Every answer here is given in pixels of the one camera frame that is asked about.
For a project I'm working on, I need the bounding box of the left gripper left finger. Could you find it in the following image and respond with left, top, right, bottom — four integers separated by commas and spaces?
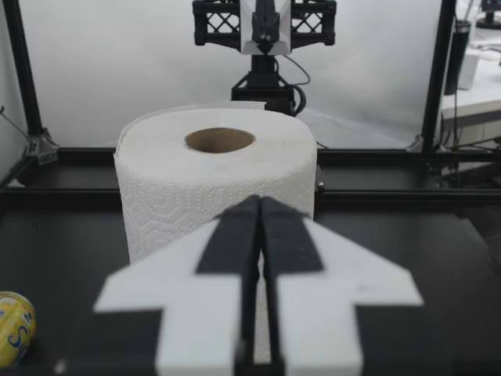
92, 194, 261, 376

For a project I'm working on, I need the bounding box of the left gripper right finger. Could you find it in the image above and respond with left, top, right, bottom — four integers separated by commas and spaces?
260, 195, 425, 376

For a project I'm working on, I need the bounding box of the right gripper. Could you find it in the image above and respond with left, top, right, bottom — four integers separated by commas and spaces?
193, 0, 337, 56

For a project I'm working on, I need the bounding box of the white paper towel roll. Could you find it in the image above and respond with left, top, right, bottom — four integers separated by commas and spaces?
113, 100, 319, 275

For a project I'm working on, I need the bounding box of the yellow drink can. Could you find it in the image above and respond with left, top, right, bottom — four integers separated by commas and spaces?
0, 290, 38, 367

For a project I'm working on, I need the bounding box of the black tumbler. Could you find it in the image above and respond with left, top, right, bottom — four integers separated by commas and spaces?
444, 20, 473, 96

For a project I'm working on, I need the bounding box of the white desk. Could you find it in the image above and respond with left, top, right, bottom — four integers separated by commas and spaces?
441, 58, 501, 130

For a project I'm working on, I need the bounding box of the computer monitor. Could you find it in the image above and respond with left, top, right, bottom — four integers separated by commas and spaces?
480, 0, 501, 29

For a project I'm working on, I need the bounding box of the black frame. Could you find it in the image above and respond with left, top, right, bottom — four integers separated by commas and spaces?
0, 0, 501, 204

